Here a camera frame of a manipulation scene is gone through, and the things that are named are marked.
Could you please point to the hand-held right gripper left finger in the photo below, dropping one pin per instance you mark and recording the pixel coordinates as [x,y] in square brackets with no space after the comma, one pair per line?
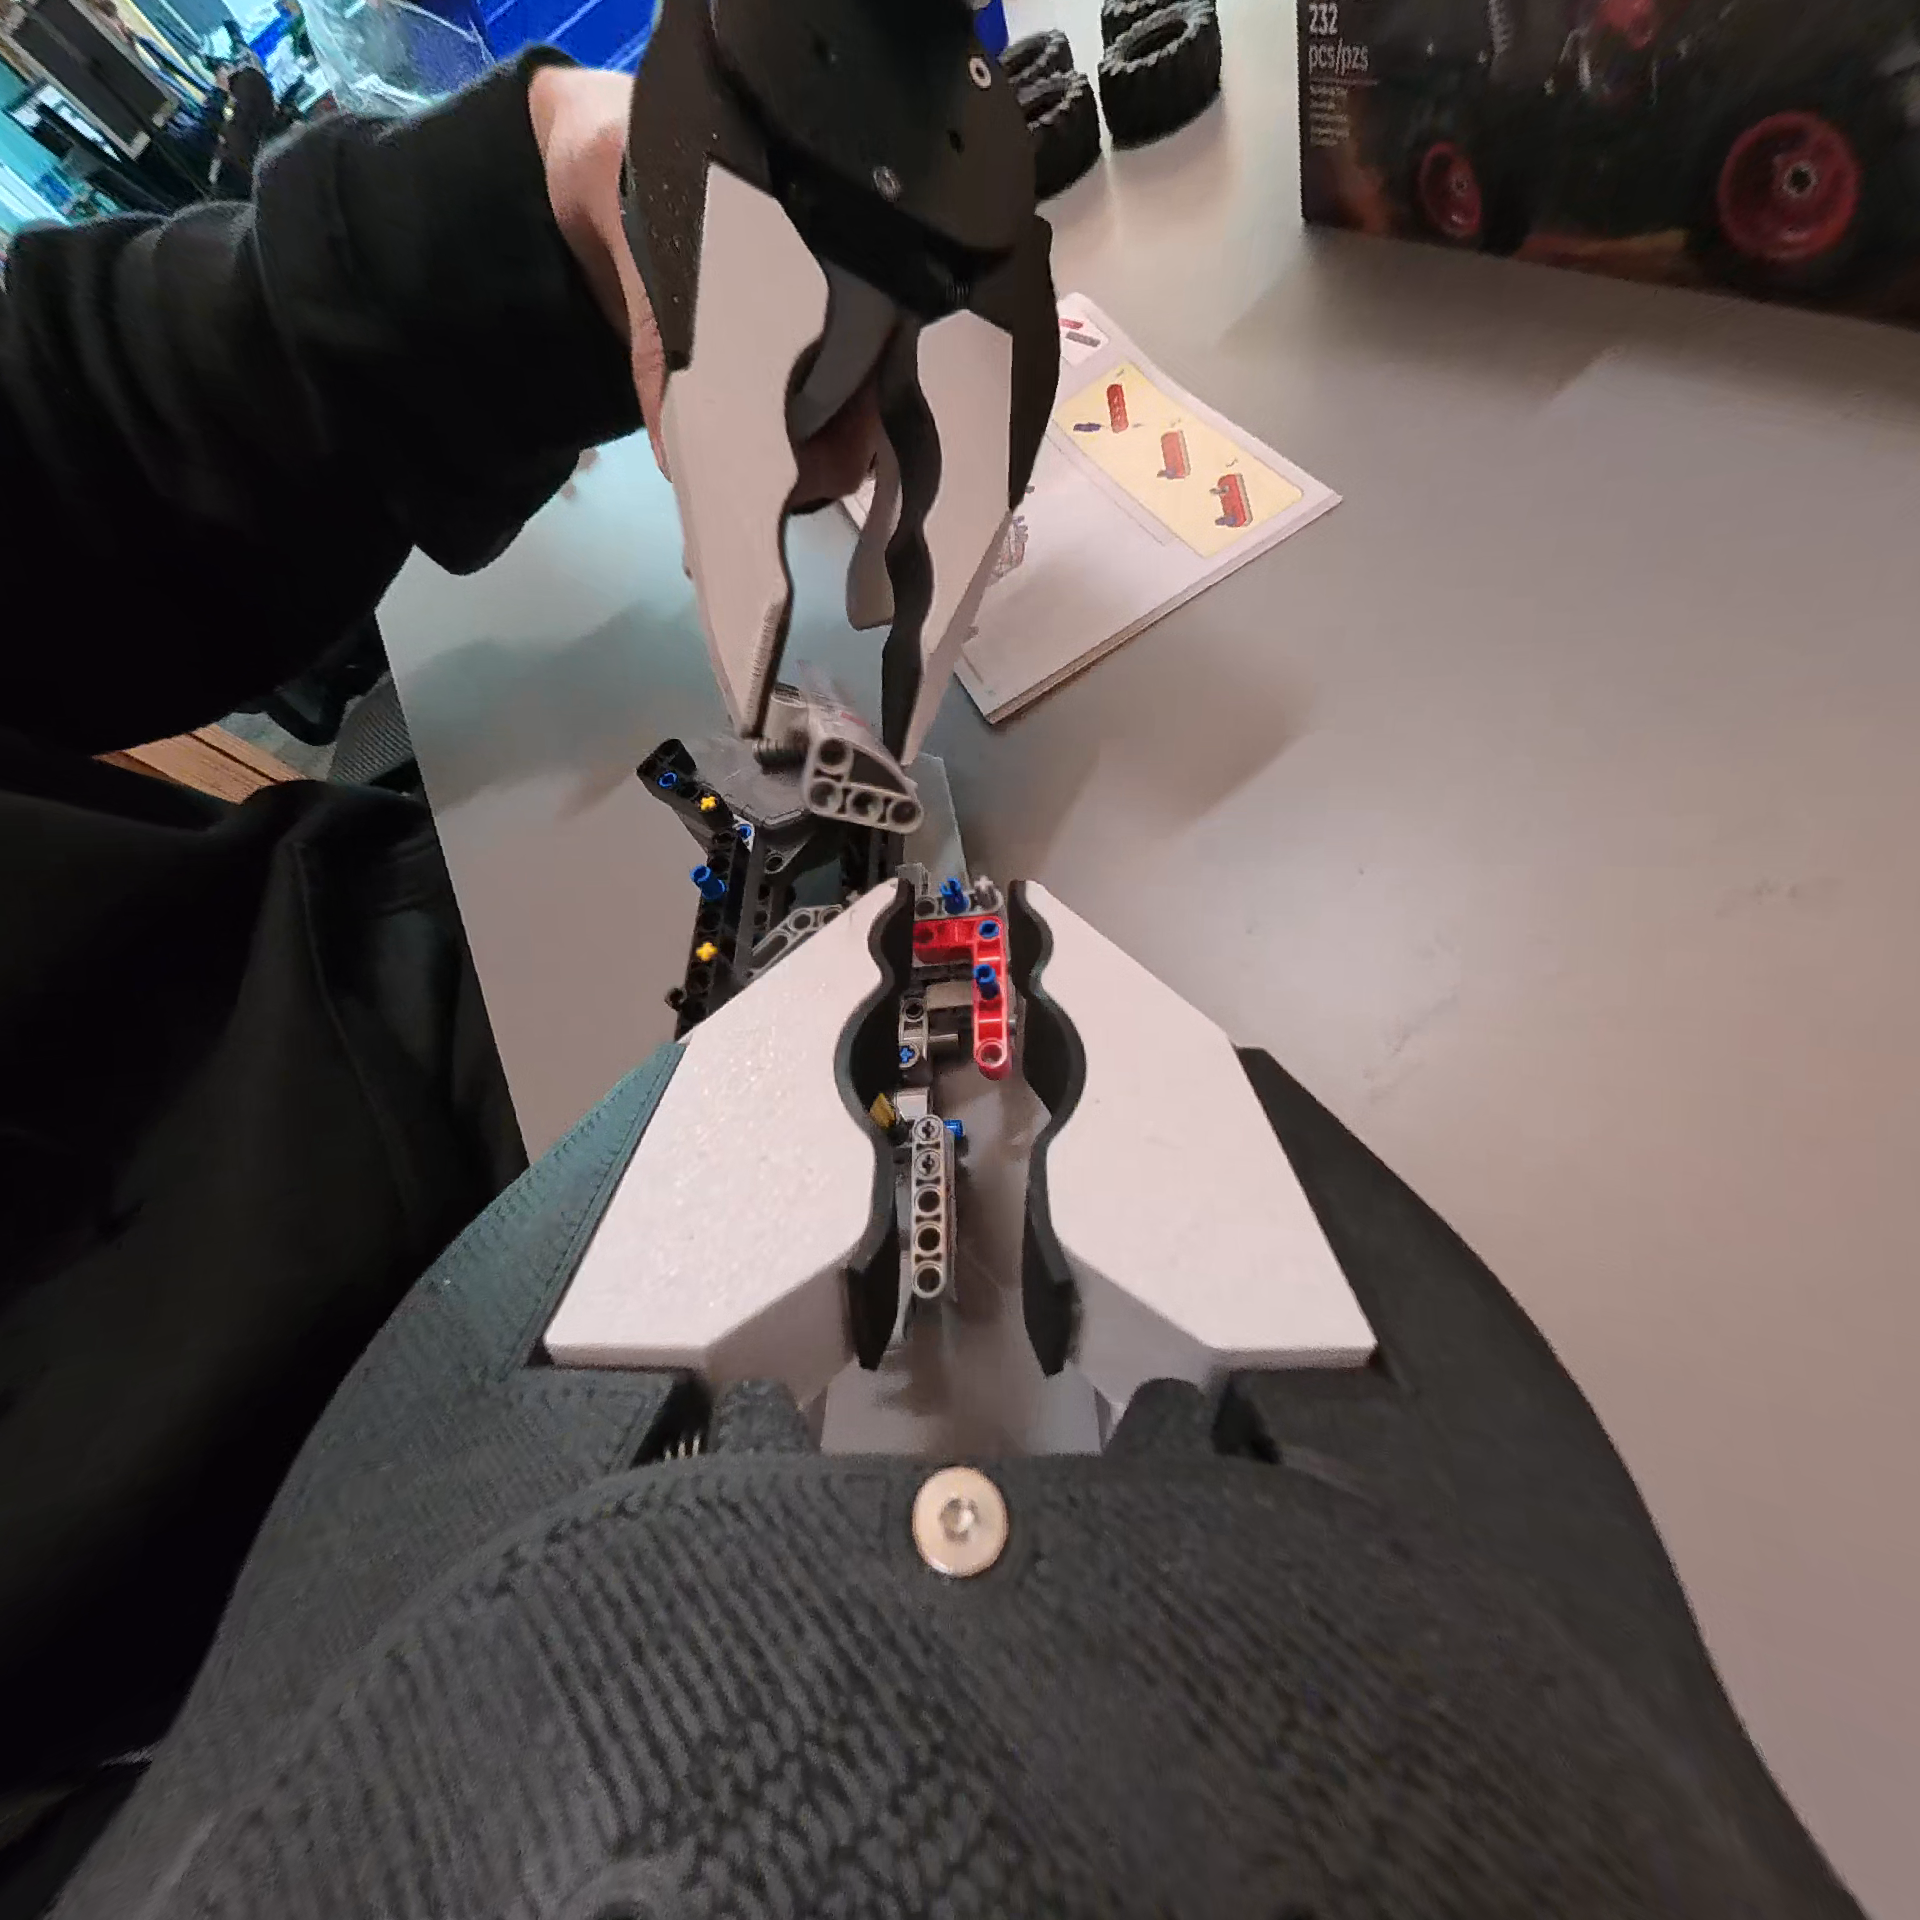
[721,1170]

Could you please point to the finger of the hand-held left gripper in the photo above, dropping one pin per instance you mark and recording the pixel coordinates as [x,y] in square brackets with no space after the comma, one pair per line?
[968,450]
[735,420]

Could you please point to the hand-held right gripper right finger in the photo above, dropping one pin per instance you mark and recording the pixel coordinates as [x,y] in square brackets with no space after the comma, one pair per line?
[1200,1185]

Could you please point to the brick vehicle chassis model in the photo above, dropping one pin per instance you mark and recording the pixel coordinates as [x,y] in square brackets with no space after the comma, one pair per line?
[948,941]

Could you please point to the grey curved brick panel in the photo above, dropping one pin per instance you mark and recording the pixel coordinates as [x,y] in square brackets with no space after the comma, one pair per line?
[855,772]

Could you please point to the person's left forearm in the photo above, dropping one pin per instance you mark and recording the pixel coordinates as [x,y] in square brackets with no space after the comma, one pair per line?
[299,329]

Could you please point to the grey desk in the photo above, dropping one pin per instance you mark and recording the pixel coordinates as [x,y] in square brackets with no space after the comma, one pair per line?
[1500,900]

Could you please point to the person's left hand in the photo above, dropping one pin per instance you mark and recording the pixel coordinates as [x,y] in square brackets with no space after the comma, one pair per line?
[599,180]

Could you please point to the black toy tyre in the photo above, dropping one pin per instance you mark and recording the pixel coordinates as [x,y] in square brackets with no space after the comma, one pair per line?
[1058,113]
[1162,76]

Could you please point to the building instruction booklet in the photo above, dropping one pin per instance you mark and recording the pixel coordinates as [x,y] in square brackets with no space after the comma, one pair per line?
[1140,570]

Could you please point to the blue container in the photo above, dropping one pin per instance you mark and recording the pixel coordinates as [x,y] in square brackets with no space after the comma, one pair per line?
[555,24]

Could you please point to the clear plastic bag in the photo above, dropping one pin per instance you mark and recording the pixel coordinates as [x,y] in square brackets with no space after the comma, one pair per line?
[376,44]

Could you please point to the person's dark clothing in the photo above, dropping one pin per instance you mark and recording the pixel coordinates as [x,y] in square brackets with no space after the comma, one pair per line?
[180,1200]

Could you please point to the dark toy set box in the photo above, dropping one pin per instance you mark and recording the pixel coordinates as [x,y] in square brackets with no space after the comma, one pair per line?
[1651,149]

